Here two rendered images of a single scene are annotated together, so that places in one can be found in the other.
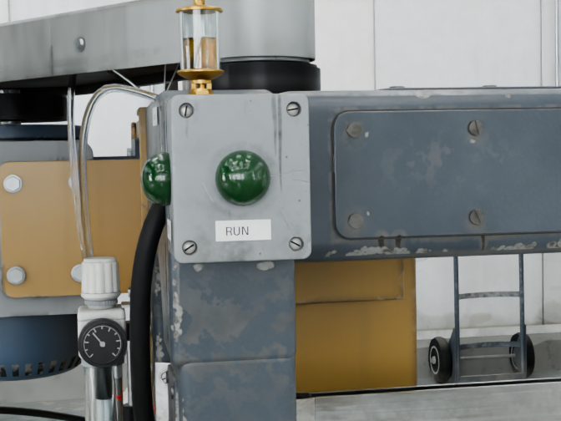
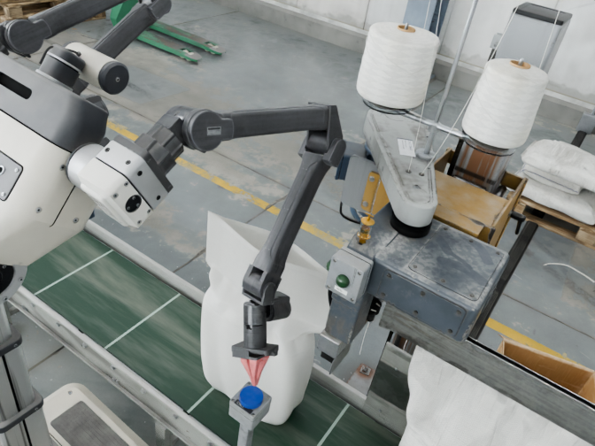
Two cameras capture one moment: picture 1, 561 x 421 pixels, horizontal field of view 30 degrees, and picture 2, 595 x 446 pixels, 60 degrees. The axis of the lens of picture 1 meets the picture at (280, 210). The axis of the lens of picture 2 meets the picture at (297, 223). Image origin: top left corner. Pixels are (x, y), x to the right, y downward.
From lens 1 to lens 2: 81 cm
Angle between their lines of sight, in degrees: 48
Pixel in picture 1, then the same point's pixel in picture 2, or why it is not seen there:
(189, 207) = (330, 279)
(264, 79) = (400, 229)
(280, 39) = (410, 220)
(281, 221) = (350, 293)
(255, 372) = (348, 310)
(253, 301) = not seen: hidden behind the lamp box
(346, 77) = not seen: outside the picture
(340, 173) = (382, 282)
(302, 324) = not seen: hidden behind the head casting
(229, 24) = (398, 208)
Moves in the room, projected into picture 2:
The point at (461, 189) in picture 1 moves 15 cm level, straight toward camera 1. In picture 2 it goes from (413, 303) to (359, 331)
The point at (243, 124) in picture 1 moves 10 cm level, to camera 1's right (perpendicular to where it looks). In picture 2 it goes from (346, 270) to (386, 297)
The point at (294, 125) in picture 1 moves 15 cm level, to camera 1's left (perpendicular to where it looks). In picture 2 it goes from (358, 276) to (305, 238)
